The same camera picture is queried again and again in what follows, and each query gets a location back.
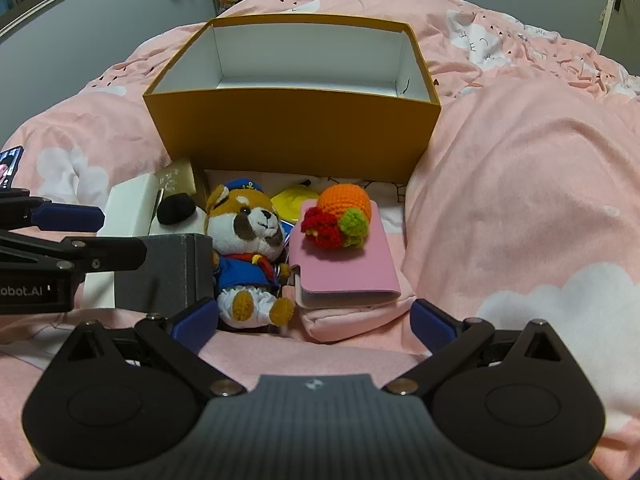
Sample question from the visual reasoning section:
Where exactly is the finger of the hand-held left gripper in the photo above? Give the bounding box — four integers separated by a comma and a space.
0, 230, 148, 274
0, 187, 106, 234

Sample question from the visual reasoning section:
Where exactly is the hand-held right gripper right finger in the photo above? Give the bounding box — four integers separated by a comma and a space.
382, 298, 568, 394

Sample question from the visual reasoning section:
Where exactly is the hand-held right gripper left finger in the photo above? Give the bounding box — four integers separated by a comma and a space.
65, 296, 247, 397

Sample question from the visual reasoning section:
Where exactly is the white box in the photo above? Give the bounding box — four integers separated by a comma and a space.
82, 174, 166, 309

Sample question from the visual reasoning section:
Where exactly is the grey box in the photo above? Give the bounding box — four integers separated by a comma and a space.
114, 232, 217, 313

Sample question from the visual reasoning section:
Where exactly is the black and white plush toy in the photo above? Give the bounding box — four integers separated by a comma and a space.
150, 192, 208, 236

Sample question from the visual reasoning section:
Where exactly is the gold box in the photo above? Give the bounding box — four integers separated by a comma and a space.
154, 157, 211, 206

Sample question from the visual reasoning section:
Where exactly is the pink wallet case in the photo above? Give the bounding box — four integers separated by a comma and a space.
289, 199, 403, 309

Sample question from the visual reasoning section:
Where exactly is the blue-edged foil packet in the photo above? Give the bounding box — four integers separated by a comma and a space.
276, 217, 301, 243

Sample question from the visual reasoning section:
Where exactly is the orange crochet fruit toy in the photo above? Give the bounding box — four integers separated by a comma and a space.
299, 183, 373, 251

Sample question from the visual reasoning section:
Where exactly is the yellow tape measure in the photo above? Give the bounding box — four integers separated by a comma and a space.
271, 185, 321, 221

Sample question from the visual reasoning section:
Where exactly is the yellow cardboard box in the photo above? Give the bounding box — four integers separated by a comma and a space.
142, 15, 442, 186

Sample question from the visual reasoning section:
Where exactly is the smartphone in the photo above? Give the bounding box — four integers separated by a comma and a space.
0, 145, 25, 191

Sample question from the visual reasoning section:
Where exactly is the pink printed blanket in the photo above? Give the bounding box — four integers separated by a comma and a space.
0, 0, 640, 480

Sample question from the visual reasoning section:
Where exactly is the white door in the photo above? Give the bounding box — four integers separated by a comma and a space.
595, 0, 640, 61

